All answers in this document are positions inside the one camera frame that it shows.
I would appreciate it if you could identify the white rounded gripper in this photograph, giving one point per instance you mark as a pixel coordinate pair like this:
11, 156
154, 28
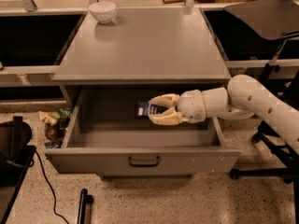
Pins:
191, 106

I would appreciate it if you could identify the blue rxbar blueberry bar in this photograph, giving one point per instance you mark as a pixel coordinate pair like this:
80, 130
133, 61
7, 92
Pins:
144, 109

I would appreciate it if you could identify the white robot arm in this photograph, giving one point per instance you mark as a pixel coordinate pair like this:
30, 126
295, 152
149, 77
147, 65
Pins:
242, 98

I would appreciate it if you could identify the open grey top drawer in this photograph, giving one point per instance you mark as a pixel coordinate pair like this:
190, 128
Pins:
104, 132

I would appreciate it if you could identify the grey drawer cabinet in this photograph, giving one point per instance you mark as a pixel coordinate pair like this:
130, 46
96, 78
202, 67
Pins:
144, 45

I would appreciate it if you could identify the wooden rolling pin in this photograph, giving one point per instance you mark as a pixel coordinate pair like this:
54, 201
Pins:
173, 1

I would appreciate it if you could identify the pile of snack bags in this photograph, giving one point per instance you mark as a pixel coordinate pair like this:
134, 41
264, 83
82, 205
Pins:
55, 126

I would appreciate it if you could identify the white ceramic bowl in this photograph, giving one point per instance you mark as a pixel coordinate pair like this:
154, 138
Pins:
103, 12

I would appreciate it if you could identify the black office chair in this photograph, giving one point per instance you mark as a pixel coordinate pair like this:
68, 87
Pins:
274, 20

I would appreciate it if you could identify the black floor stand bar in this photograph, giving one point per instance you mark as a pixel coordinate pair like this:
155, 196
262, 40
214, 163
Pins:
85, 207

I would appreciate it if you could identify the black equipment on left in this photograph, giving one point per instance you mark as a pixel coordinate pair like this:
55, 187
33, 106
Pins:
16, 157

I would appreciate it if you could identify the dark metal drawer handle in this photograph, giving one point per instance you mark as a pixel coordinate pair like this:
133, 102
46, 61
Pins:
142, 163

